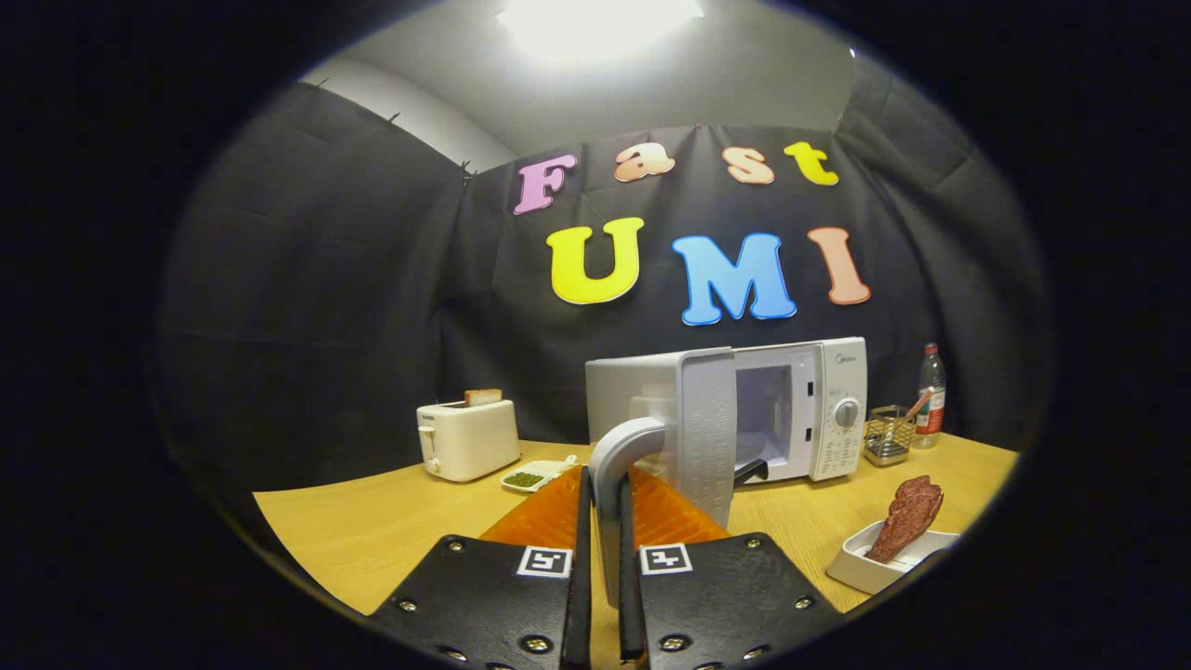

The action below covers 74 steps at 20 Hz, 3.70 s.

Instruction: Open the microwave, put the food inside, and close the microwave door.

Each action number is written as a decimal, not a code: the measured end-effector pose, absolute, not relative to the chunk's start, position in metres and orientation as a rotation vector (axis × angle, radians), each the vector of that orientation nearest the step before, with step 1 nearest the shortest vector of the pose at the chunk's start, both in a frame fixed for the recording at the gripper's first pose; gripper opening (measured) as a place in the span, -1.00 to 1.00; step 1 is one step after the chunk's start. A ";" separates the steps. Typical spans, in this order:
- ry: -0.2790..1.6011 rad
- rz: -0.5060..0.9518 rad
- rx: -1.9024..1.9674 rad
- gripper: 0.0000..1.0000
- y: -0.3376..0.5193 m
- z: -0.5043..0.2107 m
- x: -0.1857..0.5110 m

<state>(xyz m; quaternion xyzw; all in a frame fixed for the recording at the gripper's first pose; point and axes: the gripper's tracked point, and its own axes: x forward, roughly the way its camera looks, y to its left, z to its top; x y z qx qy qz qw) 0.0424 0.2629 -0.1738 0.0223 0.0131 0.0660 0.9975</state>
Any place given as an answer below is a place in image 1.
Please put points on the ceiling light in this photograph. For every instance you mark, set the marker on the ceiling light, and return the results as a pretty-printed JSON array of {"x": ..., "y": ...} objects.
[{"x": 595, "y": 19}]

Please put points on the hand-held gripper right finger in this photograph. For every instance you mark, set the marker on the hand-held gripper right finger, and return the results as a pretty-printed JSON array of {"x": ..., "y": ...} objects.
[{"x": 628, "y": 596}]

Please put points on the small white food tray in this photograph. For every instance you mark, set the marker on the small white food tray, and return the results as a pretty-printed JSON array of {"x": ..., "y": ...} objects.
[{"x": 851, "y": 568}]

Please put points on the white divided bean dish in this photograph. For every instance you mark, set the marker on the white divided bean dish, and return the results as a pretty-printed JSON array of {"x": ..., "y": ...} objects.
[{"x": 526, "y": 479}]

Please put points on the toast slice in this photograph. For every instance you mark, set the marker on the toast slice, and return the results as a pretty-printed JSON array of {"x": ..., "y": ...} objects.
[{"x": 483, "y": 397}]

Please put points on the red striped straw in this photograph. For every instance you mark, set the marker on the red striped straw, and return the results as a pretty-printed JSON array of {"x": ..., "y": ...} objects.
[{"x": 919, "y": 405}]

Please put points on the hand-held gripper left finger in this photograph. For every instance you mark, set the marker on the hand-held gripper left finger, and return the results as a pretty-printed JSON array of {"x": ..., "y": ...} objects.
[{"x": 582, "y": 577}]

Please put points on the white toaster oven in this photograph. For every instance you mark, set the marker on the white toaster oven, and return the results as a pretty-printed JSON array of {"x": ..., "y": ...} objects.
[{"x": 651, "y": 381}]

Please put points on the black backdrop cloth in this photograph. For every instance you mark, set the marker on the black backdrop cloth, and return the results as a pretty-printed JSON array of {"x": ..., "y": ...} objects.
[{"x": 307, "y": 279}]

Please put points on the cream toaster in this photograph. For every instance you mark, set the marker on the cream toaster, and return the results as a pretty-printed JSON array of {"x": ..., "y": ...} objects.
[{"x": 470, "y": 437}]

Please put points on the clear plastic water bottle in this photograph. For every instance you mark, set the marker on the clear plastic water bottle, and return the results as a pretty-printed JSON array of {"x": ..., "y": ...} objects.
[{"x": 930, "y": 409}]

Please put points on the brown meat piece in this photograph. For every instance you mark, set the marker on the brown meat piece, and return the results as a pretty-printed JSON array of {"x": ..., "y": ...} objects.
[{"x": 907, "y": 516}]

